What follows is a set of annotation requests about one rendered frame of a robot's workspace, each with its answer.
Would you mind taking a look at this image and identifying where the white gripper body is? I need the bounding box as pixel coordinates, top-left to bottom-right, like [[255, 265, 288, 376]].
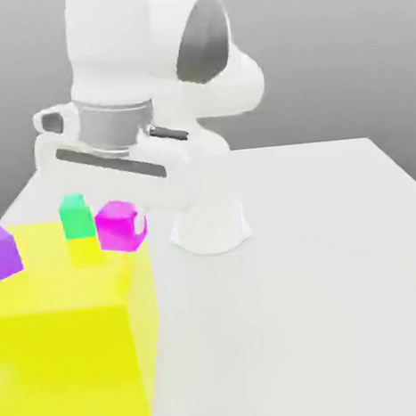
[[31, 118, 200, 227]]

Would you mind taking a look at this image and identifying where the small magenta cube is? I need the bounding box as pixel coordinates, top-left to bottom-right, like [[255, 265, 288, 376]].
[[92, 197, 151, 256]]

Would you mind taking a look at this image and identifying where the small green cube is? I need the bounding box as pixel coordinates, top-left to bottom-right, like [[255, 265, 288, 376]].
[[56, 192, 98, 241]]

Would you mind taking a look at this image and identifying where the large yellow box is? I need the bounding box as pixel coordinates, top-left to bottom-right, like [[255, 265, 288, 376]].
[[0, 211, 171, 416]]

